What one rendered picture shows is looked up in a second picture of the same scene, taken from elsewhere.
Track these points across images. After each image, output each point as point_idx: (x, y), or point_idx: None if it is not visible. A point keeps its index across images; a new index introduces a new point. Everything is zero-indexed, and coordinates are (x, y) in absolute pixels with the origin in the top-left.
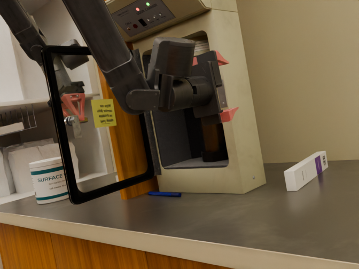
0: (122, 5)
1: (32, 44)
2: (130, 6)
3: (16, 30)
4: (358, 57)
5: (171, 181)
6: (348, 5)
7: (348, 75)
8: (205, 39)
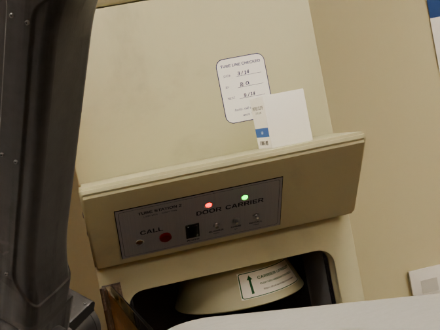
0: (173, 194)
1: (50, 326)
2: (194, 198)
3: (41, 294)
4: (381, 264)
5: None
6: (362, 179)
7: (366, 293)
8: (282, 260)
